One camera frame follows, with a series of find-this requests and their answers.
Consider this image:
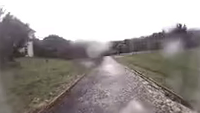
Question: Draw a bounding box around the wet grey gravel path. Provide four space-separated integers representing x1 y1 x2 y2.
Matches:
37 50 200 113

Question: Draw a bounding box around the row of trees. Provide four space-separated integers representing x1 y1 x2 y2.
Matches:
107 21 200 56
32 30 104 63

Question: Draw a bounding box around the wooden path edging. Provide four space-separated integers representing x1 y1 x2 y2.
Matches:
123 61 189 109
26 72 89 113

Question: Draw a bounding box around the grass field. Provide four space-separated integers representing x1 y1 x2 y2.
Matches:
112 46 200 113
0 51 107 113

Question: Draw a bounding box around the white building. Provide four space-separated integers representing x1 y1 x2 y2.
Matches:
15 29 38 60

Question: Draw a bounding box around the large dark tree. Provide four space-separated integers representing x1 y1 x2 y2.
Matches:
0 0 39 70

